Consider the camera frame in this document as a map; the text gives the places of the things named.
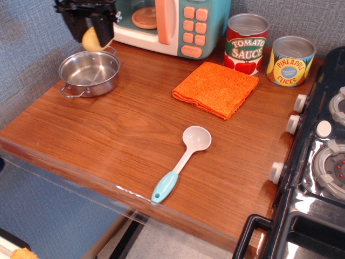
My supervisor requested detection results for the white ladle with teal handle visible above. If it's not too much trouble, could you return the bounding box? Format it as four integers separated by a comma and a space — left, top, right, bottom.
151, 126, 212, 203

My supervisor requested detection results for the tomato sauce can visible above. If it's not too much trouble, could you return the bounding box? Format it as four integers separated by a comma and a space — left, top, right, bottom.
224, 13, 270, 76

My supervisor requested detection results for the yellow toy potato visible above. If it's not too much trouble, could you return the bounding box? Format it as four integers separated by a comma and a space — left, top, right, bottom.
81, 26, 113, 52

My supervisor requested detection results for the orange fuzzy object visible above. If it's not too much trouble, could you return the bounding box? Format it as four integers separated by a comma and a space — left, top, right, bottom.
10, 248, 38, 259

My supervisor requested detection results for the small stainless steel pot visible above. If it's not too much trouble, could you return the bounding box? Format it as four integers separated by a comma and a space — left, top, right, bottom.
58, 46, 120, 98

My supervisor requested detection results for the pineapple slices can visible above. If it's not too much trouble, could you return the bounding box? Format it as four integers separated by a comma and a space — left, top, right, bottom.
266, 36, 316, 87

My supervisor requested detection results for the black toy stove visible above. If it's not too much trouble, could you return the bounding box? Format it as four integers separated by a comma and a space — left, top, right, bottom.
233, 47, 344, 258

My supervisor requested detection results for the teal and pink toy microwave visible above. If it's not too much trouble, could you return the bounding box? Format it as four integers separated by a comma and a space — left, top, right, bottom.
114, 1, 231, 59

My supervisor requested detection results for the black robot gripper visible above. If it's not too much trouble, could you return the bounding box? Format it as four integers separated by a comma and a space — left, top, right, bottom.
54, 1, 122, 47

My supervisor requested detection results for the folded orange cloth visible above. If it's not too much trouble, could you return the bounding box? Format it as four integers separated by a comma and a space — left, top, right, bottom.
172, 62, 259, 120

